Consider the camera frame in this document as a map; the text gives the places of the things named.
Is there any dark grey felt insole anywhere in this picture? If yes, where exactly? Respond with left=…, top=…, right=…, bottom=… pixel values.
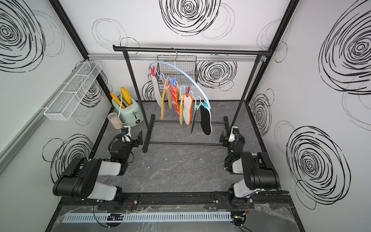
left=191, top=109, right=197, bottom=134

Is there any black foam insole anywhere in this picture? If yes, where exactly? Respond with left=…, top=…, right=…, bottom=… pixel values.
left=200, top=106, right=212, bottom=135

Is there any light blue clip hanger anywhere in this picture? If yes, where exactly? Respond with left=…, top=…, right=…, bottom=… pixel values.
left=148, top=59, right=211, bottom=109

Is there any red orange-edged insole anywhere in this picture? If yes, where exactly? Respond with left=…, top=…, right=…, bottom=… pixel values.
left=170, top=84, right=180, bottom=117

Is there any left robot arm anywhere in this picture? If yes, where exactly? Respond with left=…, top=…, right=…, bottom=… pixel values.
left=53, top=131, right=143, bottom=202

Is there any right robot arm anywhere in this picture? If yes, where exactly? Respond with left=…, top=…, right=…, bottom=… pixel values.
left=220, top=126, right=280, bottom=202

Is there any white orange-edged insole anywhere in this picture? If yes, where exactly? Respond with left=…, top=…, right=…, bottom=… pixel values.
left=183, top=94, right=193, bottom=125

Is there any mint clothespin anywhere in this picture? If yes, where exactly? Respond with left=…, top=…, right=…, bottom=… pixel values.
left=194, top=100, right=200, bottom=111

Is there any teal clothespin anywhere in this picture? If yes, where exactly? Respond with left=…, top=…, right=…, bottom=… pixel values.
left=202, top=100, right=210, bottom=109

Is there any purple clothespin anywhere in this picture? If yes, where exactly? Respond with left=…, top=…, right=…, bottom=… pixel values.
left=185, top=86, right=191, bottom=97

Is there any black garment rack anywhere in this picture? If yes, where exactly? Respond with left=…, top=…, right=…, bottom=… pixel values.
left=113, top=45, right=273, bottom=153

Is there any blue clothespin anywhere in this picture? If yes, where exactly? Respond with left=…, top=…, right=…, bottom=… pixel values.
left=170, top=77, right=177, bottom=88

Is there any mint green toaster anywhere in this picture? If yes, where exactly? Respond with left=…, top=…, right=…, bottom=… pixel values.
left=111, top=99, right=144, bottom=127

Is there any red clothespin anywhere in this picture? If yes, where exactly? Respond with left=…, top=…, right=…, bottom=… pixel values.
left=150, top=66, right=156, bottom=77

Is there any yellow insole in toaster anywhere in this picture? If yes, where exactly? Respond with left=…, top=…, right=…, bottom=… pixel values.
left=120, top=87, right=132, bottom=106

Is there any clear plastic cup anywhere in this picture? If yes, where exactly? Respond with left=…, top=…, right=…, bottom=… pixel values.
left=107, top=112, right=124, bottom=130

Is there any orange-yellow insole in toaster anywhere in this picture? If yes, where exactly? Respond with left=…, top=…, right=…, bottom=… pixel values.
left=110, top=92, right=126, bottom=109

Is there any black wire basket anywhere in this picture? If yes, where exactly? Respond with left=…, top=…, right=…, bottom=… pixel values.
left=157, top=55, right=198, bottom=86

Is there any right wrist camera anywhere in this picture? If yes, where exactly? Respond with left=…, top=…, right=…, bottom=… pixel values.
left=229, top=126, right=239, bottom=143

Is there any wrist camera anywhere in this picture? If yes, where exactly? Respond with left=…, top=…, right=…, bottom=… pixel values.
left=121, top=126, right=131, bottom=142
left=229, top=126, right=239, bottom=143

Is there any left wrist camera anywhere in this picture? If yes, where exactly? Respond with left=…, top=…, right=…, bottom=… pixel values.
left=121, top=126, right=131, bottom=142

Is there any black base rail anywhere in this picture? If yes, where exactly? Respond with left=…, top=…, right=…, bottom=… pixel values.
left=58, top=191, right=294, bottom=211

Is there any white mesh wall shelf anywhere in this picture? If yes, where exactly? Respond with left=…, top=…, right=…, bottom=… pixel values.
left=43, top=61, right=102, bottom=121

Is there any white slotted cable duct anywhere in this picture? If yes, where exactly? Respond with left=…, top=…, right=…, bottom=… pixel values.
left=62, top=212, right=232, bottom=224

